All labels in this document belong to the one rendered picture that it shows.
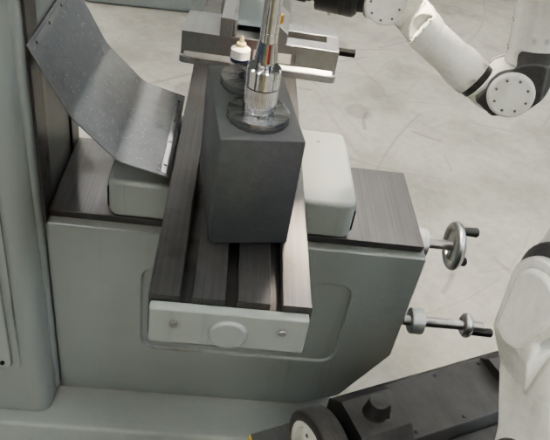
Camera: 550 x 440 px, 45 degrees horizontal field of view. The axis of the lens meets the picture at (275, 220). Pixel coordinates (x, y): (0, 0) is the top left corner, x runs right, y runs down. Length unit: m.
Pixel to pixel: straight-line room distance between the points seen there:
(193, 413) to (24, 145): 0.80
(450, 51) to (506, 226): 1.82
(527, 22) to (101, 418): 1.26
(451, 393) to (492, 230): 1.57
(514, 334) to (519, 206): 2.10
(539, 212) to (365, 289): 1.75
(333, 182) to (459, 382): 0.48
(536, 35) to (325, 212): 0.50
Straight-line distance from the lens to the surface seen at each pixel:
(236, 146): 0.90
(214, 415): 1.72
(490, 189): 3.14
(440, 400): 1.37
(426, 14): 1.23
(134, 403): 1.73
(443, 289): 2.51
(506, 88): 1.18
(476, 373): 1.44
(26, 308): 1.50
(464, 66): 1.20
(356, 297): 1.48
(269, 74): 0.90
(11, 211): 1.34
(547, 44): 1.19
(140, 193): 1.32
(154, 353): 1.63
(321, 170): 1.40
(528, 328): 1.00
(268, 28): 0.88
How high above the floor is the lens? 1.61
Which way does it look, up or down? 38 degrees down
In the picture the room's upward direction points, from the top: 10 degrees clockwise
